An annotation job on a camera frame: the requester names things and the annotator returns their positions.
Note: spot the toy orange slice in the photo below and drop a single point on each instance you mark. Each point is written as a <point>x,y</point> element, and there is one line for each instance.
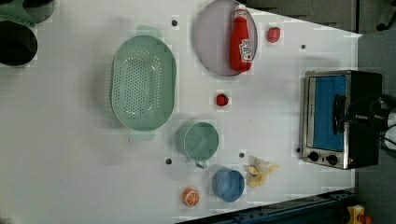
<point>190,197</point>

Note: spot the grey cylinder container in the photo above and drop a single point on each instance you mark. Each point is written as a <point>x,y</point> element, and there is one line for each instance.
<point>39,10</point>

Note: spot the yellow red toy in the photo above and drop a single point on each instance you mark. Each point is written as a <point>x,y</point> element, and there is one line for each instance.
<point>357,215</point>

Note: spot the green colander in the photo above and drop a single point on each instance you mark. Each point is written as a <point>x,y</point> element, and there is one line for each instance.
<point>143,83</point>

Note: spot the red ketchup bottle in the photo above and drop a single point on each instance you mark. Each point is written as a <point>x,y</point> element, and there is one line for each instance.
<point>241,54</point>

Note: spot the black cylinder container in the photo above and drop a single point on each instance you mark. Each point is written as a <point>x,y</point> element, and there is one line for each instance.
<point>18,44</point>

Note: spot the blue cup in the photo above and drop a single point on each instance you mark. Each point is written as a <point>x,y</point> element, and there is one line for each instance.
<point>228,185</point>

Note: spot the peeled toy banana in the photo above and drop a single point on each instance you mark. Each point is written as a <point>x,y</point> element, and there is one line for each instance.
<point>258,171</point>

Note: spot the toy strawberry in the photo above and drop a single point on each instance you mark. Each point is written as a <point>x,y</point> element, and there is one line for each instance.
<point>222,100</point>

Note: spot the grey round plate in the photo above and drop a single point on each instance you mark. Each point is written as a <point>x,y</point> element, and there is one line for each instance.
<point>212,36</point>

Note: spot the black oven door handle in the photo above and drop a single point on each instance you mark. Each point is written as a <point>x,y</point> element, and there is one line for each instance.
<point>338,114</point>

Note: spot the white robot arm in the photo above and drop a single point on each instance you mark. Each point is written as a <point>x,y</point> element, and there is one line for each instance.
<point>378,120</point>

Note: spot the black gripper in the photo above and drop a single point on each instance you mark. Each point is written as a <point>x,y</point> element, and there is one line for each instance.
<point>378,120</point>

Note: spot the black toaster oven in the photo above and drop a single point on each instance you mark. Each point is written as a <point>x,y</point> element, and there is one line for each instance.
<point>355,147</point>

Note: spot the red toy apple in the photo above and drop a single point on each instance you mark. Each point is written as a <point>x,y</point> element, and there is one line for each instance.
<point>273,34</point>

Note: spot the green mug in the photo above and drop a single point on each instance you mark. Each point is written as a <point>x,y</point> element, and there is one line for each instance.
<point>198,141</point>

